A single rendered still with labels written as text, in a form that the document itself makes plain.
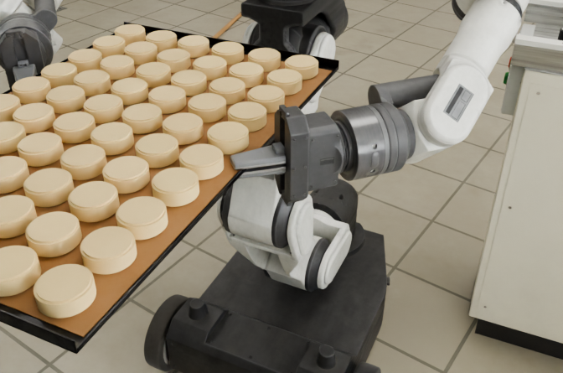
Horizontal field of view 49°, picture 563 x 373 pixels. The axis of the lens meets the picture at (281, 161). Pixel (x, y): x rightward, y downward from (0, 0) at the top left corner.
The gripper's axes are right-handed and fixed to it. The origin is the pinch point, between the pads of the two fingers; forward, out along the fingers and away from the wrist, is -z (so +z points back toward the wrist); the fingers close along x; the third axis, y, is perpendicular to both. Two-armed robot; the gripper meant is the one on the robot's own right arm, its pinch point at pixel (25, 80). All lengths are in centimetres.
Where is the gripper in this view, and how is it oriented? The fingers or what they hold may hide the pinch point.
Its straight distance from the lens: 100.3
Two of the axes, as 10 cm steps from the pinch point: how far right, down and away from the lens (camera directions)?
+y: 9.4, -1.8, 2.9
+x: 0.0, -8.4, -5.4
